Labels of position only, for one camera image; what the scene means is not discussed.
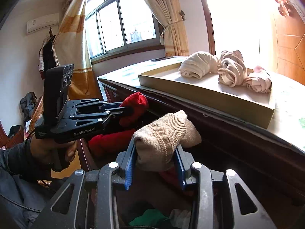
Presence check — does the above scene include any person's left hand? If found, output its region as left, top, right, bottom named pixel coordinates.
left=30, top=136, right=77, bottom=164

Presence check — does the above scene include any shallow cardboard box tray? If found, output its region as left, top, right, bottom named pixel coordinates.
left=138, top=63, right=275, bottom=129

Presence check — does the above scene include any person's dark sleeve forearm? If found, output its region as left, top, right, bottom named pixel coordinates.
left=1, top=140, right=51, bottom=185

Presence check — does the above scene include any green cloud print tablecloth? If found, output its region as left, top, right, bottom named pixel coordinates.
left=97, top=57, right=304, bottom=155

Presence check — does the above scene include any tan knitted sock roll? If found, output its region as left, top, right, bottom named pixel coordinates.
left=132, top=110, right=202, bottom=172

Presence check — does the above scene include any double happiness door ornament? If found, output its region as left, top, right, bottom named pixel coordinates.
left=275, top=0, right=291, bottom=17

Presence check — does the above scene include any wooden door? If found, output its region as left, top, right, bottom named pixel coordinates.
left=271, top=4, right=304, bottom=84

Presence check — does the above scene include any yellow tied curtain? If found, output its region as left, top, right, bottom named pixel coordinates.
left=144, top=0, right=189, bottom=56

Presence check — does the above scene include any curtain tieback wall hook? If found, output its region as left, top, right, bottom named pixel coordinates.
left=179, top=10, right=186, bottom=21

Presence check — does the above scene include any black smartphone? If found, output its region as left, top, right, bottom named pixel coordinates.
left=150, top=56, right=173, bottom=62

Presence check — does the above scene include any window with dark frame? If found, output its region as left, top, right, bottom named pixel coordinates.
left=85, top=0, right=164, bottom=61

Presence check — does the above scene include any bright red garment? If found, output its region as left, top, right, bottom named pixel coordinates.
left=88, top=129, right=136, bottom=157

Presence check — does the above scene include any orange striped left curtain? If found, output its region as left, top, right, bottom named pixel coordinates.
left=53, top=0, right=101, bottom=100

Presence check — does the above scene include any white air conditioner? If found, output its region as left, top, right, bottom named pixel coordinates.
left=26, top=13, right=59, bottom=35

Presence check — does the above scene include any white dotted underwear roll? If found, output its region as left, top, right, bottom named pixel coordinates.
left=179, top=51, right=221, bottom=79

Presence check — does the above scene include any pink garment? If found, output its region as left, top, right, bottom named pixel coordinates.
left=242, top=66, right=272, bottom=94

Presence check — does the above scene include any beige cream garment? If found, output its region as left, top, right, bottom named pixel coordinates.
left=218, top=50, right=247, bottom=87

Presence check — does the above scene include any green and navy garment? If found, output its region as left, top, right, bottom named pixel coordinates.
left=129, top=209, right=173, bottom=228

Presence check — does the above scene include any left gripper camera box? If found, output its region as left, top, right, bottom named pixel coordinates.
left=43, top=64, right=75, bottom=129

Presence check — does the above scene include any small red sock bundle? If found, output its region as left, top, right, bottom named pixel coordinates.
left=119, top=92, right=149, bottom=127

